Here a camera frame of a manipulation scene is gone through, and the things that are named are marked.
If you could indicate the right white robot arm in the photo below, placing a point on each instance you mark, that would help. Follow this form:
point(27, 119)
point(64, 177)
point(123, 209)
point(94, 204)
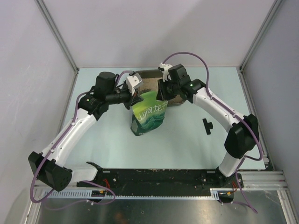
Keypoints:
point(242, 130)

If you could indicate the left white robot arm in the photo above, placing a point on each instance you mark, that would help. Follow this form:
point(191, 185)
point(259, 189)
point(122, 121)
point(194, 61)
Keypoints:
point(48, 166)

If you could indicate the grey cable duct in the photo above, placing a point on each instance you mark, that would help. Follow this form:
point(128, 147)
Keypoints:
point(97, 194)

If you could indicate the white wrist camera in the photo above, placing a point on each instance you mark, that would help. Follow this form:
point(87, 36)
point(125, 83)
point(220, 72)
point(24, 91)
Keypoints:
point(164, 68)
point(134, 82)

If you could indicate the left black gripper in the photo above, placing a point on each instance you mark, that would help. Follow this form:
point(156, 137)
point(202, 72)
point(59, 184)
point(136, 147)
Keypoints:
point(132, 100)

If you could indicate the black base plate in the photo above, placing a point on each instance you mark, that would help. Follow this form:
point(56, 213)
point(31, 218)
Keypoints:
point(166, 182)

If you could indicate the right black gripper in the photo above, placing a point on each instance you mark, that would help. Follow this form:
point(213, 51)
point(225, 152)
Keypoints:
point(161, 94)

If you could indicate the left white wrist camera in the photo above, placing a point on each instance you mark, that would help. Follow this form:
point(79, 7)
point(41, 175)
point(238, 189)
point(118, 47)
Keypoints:
point(134, 82)

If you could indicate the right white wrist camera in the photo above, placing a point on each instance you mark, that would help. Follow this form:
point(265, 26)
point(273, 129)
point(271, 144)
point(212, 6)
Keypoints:
point(164, 68)

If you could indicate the green litter bag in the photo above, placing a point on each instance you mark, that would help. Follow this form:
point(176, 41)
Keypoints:
point(149, 114)

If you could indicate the black bag clip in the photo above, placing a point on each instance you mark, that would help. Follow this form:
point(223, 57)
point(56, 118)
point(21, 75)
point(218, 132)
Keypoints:
point(208, 126)

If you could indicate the aluminium frame rail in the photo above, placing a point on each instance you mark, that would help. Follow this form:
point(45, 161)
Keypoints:
point(264, 180)

